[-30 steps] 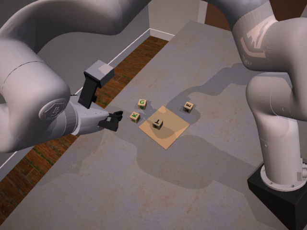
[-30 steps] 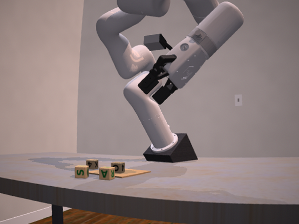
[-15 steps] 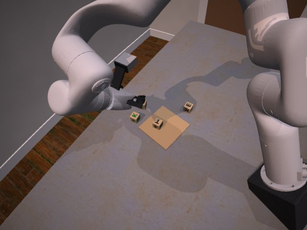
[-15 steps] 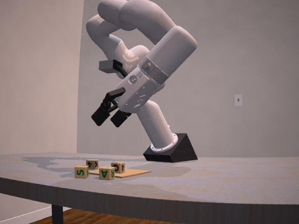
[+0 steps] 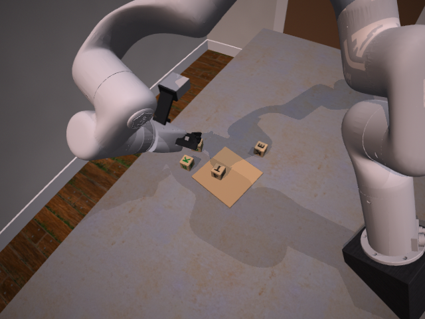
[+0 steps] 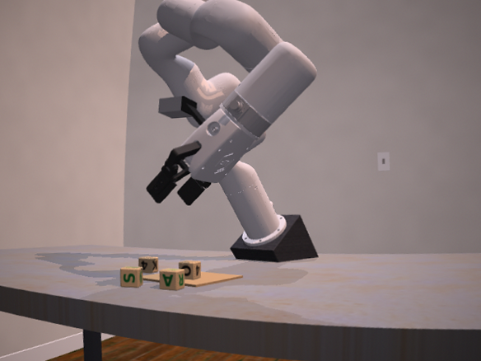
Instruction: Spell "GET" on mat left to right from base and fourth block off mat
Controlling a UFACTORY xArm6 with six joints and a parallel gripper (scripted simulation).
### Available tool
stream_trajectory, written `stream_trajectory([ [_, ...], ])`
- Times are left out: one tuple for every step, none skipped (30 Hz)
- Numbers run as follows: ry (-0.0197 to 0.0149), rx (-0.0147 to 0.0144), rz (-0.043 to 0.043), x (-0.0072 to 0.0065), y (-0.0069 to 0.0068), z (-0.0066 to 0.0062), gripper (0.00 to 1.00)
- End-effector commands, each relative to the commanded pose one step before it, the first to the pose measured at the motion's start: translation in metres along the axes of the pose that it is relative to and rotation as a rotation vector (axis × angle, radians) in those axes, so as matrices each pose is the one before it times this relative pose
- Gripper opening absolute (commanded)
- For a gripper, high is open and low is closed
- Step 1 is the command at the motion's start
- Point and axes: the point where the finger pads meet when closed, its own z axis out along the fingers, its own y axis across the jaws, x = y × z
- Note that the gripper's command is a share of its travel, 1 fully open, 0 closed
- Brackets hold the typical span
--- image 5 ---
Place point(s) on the wooden letter block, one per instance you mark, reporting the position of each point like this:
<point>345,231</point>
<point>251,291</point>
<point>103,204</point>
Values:
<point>199,147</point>
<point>218,171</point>
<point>260,149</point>
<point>187,162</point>

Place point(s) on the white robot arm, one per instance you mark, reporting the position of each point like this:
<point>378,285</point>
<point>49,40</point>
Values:
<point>379,58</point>

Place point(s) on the tan flat mat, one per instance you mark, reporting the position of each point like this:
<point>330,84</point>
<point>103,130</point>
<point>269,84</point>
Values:
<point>239,177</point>

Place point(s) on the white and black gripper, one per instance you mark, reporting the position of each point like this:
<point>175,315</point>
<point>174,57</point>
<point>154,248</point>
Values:
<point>171,138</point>

